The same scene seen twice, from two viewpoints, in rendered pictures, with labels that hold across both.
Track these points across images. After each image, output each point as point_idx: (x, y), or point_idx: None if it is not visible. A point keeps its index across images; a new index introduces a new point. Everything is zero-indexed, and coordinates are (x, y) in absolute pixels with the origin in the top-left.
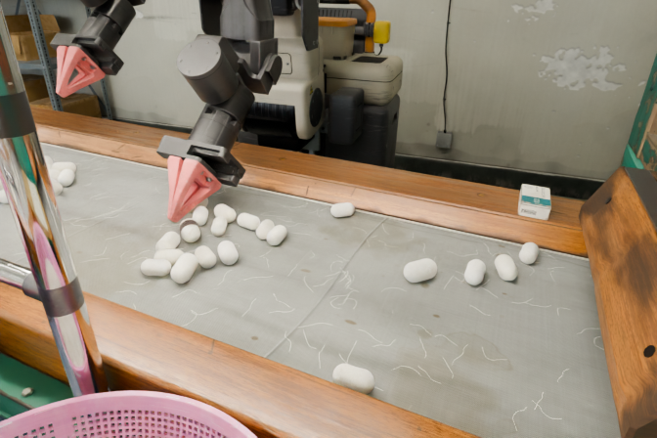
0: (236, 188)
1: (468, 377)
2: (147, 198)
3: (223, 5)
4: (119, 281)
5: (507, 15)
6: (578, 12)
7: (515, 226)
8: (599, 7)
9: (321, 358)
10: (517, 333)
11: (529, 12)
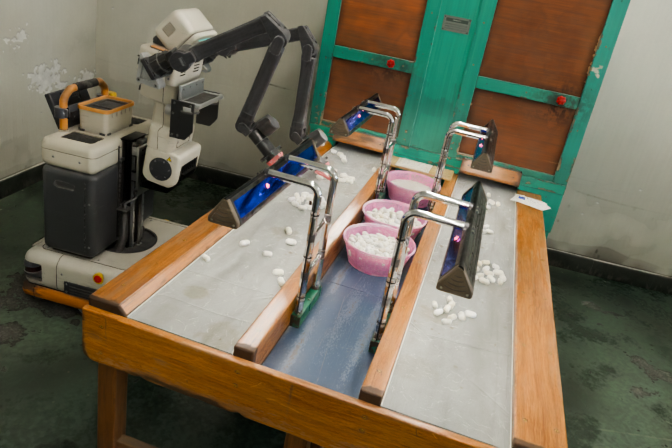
0: (303, 174)
1: (368, 164)
2: None
3: (303, 120)
4: (354, 186)
5: (2, 47)
6: (39, 38)
7: (324, 148)
8: (48, 33)
9: (368, 172)
10: (357, 159)
11: (14, 42)
